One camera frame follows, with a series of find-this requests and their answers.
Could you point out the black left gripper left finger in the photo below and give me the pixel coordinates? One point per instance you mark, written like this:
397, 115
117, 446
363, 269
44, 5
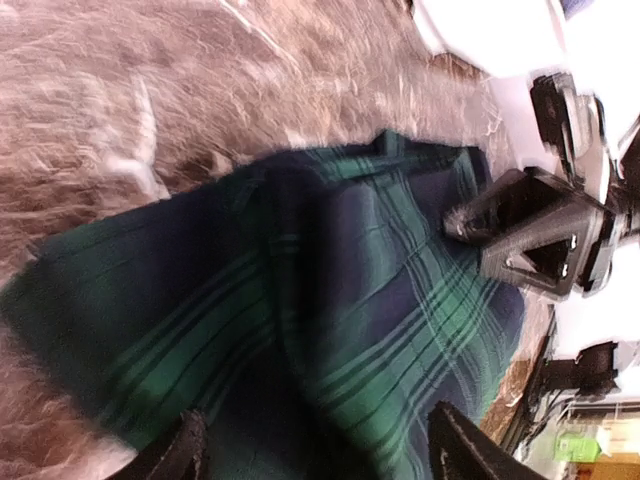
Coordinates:
180, 452

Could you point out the dark green plaid garment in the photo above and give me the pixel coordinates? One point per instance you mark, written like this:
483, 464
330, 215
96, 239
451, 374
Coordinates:
308, 304

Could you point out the black aluminium front rail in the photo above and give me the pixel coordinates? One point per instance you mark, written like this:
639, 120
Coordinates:
523, 413

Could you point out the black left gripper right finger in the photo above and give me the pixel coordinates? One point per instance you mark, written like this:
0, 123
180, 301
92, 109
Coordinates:
458, 449

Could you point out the white plastic laundry bin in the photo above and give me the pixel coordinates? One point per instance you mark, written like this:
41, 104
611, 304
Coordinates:
500, 37

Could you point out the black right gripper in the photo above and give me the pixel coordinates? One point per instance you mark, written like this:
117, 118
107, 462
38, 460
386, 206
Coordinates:
552, 253

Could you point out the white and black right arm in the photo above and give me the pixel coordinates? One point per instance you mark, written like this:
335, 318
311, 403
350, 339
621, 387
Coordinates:
599, 334

